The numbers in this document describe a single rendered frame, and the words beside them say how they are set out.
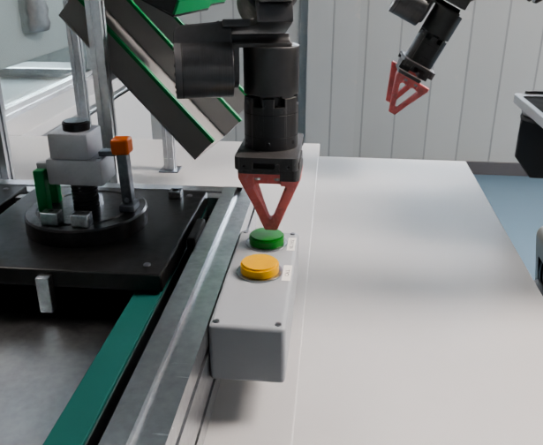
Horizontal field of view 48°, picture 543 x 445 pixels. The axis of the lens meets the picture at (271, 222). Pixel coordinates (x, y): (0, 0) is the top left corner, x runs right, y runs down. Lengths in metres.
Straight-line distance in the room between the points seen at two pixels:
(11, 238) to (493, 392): 0.54
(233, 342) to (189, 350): 0.05
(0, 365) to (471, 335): 0.50
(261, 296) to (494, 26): 3.44
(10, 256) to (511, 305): 0.60
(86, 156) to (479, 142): 3.50
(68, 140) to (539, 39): 3.51
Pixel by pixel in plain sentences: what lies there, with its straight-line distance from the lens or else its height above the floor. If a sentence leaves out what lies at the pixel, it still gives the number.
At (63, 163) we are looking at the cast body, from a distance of 0.72.
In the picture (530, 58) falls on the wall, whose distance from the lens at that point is 4.01.
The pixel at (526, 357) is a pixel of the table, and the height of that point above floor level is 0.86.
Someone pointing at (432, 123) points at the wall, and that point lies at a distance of 3.98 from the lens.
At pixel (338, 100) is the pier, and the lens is 3.82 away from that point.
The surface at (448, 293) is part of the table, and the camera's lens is 0.84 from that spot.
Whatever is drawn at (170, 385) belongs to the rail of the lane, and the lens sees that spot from 0.49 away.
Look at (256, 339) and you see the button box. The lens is 0.56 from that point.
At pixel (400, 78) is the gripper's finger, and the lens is 1.17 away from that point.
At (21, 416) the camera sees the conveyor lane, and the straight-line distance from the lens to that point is 0.57.
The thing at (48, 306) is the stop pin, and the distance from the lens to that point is 0.67.
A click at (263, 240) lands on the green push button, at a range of 0.68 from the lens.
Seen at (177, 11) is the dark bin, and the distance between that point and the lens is 0.88.
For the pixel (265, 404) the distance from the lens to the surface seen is 0.63.
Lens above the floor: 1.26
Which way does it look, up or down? 23 degrees down
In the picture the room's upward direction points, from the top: straight up
